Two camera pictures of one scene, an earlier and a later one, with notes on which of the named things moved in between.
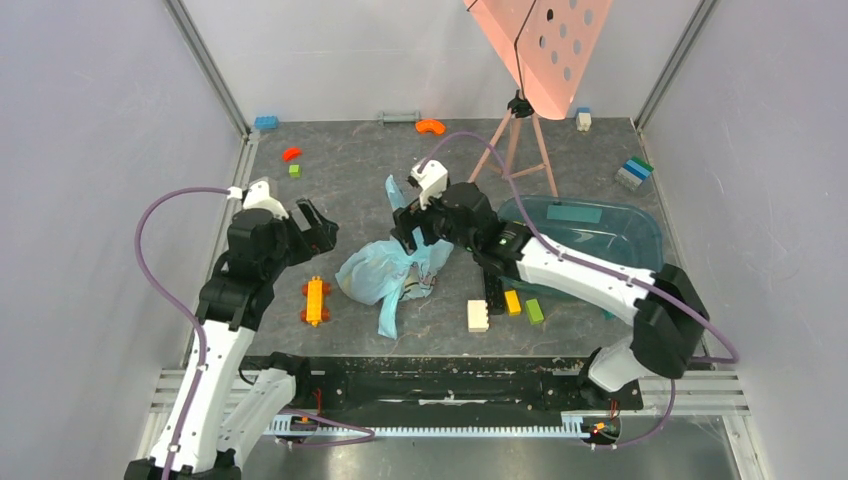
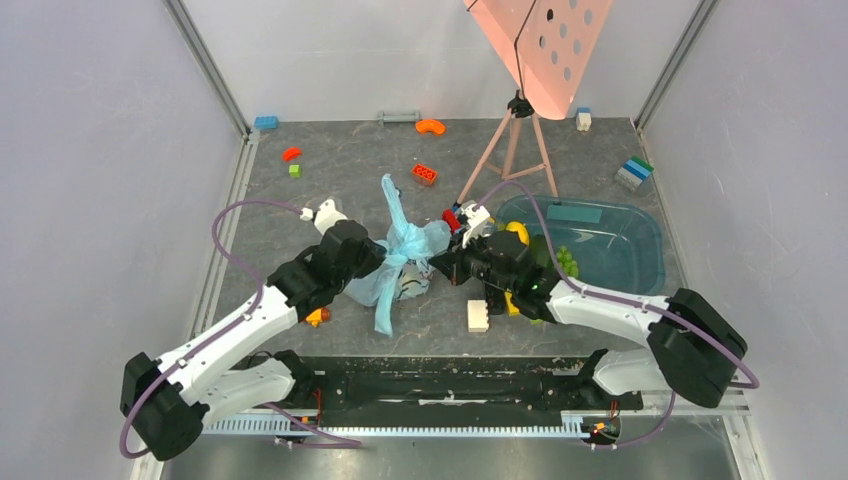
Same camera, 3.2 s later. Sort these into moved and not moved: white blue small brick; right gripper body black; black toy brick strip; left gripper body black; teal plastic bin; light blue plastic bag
Moved: right gripper body black; left gripper body black
Not moved: light blue plastic bag; teal plastic bin; white blue small brick; black toy brick strip
